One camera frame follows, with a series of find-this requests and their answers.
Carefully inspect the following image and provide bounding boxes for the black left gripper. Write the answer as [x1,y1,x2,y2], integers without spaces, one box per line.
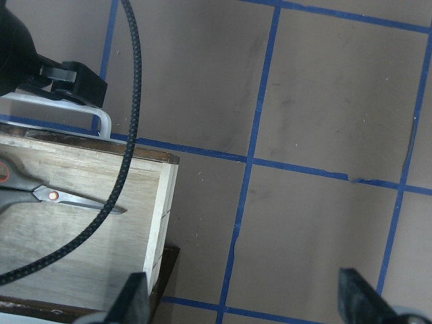
[1,6,107,108]

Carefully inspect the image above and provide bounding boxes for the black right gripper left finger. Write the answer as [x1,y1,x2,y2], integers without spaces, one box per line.
[104,272,150,324]

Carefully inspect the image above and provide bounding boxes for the orange grey scissors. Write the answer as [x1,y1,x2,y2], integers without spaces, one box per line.
[0,159,128,215]

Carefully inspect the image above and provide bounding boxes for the dark wooden cabinet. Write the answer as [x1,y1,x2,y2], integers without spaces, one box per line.
[1,247,180,323]

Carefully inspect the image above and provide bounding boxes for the wooden drawer with white handle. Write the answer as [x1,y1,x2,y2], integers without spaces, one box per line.
[0,92,180,311]

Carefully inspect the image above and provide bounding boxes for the black braided cable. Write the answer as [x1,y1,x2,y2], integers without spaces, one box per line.
[0,0,142,286]

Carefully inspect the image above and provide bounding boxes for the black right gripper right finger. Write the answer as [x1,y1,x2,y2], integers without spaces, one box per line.
[337,268,431,324]

